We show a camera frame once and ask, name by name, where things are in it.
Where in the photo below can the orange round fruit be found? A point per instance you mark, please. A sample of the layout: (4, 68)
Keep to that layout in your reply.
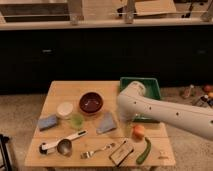
(138, 131)

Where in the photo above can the metal measuring cup white handle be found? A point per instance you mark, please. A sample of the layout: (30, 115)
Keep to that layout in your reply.
(63, 145)

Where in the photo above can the dark cabinet counter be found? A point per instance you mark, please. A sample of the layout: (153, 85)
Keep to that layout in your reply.
(33, 55)

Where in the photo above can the blue sponge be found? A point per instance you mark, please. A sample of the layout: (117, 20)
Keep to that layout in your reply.
(48, 122)

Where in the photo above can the white round lid container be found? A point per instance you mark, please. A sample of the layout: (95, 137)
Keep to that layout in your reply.
(64, 110)

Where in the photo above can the green translucent cup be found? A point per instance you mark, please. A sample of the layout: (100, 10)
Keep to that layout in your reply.
(76, 121)

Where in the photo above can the blue grey towel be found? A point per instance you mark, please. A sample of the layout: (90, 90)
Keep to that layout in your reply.
(107, 124)

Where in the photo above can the black tan rectangular box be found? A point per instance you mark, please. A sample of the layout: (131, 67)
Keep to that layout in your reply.
(121, 153)

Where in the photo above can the green cucumber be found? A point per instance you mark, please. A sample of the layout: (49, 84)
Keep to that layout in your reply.
(142, 157)

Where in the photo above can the wooden table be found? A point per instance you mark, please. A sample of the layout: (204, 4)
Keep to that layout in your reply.
(71, 91)

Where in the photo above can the silver fork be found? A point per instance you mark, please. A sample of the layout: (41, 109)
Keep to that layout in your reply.
(89, 154)

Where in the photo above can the dark red bowl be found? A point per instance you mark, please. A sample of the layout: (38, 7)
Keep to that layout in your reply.
(91, 102)

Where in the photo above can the green plastic tray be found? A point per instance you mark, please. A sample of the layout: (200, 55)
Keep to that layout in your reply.
(152, 91)

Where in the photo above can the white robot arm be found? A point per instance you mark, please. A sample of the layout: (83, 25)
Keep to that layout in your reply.
(194, 119)

